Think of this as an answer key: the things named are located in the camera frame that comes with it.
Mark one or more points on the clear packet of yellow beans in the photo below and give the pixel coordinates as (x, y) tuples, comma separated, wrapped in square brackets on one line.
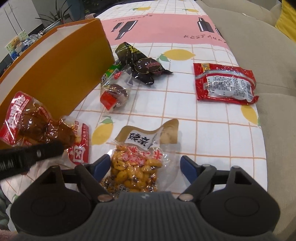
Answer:
[(131, 166)]

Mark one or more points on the pile of small toys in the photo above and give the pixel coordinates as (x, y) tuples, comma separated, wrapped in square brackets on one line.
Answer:
[(34, 37)]

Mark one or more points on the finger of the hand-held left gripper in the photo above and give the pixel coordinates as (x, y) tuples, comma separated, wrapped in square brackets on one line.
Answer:
[(41, 151)]

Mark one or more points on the clear packet with red tag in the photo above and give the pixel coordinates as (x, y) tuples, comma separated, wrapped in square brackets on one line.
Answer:
[(115, 92)]

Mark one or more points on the beige sofa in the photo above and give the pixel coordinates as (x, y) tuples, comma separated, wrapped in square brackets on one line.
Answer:
[(266, 58)]

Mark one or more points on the red duck leg packet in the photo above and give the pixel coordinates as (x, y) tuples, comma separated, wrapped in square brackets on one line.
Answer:
[(34, 120)]

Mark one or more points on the teddy bear picture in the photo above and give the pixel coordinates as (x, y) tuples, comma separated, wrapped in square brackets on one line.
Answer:
[(17, 42)]

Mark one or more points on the pink blanket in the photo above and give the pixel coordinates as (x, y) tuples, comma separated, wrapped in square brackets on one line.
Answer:
[(7, 235)]

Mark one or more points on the red packet with white label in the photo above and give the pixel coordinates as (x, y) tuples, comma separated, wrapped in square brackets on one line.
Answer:
[(222, 85)]

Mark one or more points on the spiky green plant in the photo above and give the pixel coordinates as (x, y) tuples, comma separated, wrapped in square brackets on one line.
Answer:
[(55, 14)]

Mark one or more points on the black and green snack packet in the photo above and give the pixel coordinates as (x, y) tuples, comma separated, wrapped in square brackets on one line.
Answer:
[(127, 53)]

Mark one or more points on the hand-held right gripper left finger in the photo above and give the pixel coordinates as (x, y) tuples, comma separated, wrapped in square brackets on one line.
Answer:
[(103, 166)]

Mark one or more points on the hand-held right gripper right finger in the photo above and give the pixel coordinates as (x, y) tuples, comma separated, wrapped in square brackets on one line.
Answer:
[(188, 168)]

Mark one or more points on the checked lemon print tablecloth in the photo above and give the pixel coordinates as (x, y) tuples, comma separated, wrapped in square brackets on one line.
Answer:
[(185, 127)]

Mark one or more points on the dark round snack packet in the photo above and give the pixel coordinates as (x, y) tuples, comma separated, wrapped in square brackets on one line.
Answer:
[(148, 67)]

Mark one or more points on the orange cardboard box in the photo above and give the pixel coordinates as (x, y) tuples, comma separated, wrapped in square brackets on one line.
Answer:
[(57, 69)]

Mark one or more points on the yellow pillow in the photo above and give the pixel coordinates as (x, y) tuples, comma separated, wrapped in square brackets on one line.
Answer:
[(286, 25)]

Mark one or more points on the person's left leg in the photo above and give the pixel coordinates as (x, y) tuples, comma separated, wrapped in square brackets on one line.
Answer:
[(3, 206)]

